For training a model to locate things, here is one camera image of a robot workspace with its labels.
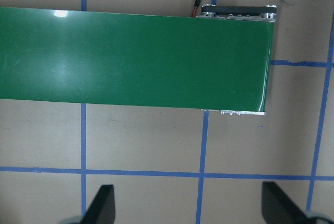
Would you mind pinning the green belt conveyor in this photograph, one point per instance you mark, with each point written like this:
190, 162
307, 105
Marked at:
130, 59

